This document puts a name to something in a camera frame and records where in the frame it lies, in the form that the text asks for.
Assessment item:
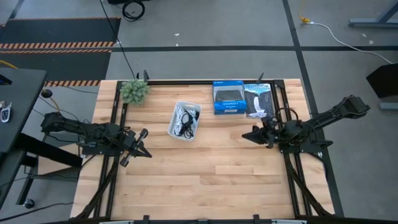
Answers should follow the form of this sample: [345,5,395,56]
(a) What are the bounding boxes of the black hazard-striped floor mat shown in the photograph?
[0,17,122,88]

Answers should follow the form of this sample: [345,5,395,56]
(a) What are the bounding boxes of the black box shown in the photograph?
[366,62,398,99]

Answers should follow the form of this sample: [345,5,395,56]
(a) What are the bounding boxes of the grey table leg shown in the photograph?
[348,0,398,29]

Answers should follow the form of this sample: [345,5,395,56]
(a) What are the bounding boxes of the thin white USB-C cable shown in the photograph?
[174,106,185,137]

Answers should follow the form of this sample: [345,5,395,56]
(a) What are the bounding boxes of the white plastic basket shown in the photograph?
[167,100,203,142]

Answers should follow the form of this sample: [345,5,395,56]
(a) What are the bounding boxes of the coiled black floor cable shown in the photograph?
[121,0,146,22]

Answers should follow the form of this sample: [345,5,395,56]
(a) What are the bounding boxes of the black USB-C cable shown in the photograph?
[181,107,200,131]

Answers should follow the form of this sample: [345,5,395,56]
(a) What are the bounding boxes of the black side desk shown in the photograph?
[0,67,83,208]

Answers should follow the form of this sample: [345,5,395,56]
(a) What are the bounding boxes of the key fob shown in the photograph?
[0,101,13,124]

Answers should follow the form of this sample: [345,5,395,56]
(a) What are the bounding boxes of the blue controller box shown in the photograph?
[212,80,248,116]

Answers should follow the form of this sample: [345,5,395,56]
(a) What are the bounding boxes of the green potted plant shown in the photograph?
[119,78,151,106]

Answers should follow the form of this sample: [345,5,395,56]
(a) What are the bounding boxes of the white cord with yellow plug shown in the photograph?
[298,14,395,65]

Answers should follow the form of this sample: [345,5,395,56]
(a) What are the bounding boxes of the black aluminium rig frame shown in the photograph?
[73,70,336,224]

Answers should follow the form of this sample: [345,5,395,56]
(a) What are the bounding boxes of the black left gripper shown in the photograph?
[119,128,153,168]

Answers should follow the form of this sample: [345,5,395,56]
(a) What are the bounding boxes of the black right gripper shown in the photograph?
[241,123,293,149]

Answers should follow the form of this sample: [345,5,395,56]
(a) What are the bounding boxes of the thin black floor cable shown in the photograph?
[98,0,139,80]

